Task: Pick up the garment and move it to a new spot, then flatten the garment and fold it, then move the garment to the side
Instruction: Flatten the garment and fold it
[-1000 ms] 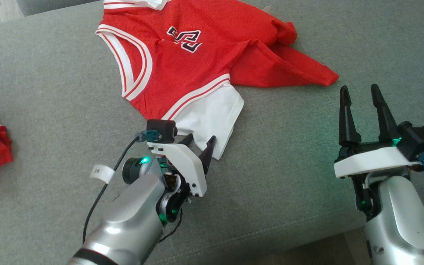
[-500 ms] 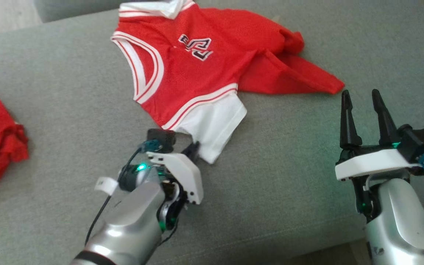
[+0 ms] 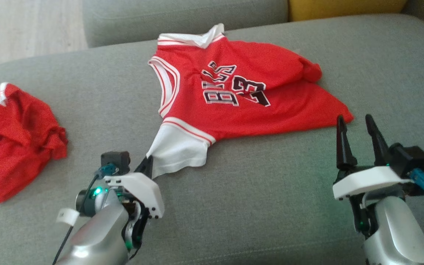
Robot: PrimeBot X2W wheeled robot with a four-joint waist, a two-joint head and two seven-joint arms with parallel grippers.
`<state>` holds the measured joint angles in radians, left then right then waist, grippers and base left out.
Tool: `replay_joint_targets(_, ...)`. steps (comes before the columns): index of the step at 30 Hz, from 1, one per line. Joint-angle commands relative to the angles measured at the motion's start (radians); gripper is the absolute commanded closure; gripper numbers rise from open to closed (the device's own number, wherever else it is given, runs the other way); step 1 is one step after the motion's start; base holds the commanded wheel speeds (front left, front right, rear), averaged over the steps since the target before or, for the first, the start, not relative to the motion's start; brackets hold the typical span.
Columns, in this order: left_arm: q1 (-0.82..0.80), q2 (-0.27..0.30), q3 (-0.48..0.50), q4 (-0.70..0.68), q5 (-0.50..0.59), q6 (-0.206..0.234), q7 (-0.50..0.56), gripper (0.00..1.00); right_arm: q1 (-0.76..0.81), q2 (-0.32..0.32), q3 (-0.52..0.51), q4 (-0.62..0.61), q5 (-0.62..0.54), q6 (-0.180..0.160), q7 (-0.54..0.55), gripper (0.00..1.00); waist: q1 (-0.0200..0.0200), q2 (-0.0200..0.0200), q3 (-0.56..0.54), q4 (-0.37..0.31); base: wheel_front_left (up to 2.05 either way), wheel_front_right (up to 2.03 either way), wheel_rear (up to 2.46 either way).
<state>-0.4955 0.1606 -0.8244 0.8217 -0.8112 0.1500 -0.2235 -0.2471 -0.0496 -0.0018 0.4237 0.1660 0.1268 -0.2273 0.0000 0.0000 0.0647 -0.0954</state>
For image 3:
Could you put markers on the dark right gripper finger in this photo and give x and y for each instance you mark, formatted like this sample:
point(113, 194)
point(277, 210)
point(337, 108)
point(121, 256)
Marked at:
point(343, 151)
point(378, 147)

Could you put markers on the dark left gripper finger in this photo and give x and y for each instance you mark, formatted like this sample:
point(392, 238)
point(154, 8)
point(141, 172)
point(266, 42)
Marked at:
point(147, 167)

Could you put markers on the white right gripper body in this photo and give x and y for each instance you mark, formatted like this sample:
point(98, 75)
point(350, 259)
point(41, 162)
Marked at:
point(370, 178)

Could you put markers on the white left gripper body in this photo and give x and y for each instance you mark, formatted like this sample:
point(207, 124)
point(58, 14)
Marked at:
point(142, 189)

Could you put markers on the red white basketball jersey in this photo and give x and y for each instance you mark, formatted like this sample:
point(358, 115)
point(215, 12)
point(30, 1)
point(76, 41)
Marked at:
point(234, 110)

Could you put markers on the red basketball shorts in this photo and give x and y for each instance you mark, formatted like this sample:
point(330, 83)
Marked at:
point(17, 143)

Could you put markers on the large grey sofa seat cushion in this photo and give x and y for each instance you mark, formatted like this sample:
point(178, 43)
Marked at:
point(256, 206)

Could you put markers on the large yellow sofa back cushion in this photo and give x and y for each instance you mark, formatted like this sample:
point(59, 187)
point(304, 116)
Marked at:
point(344, 9)

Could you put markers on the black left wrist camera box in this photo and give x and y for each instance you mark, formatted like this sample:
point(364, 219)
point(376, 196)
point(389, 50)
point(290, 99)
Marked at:
point(115, 160)

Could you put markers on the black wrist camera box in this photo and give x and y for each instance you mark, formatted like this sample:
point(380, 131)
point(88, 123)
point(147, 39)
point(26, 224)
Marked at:
point(410, 158)
point(115, 160)

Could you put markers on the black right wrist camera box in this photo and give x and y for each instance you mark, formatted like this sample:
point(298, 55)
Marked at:
point(410, 158)

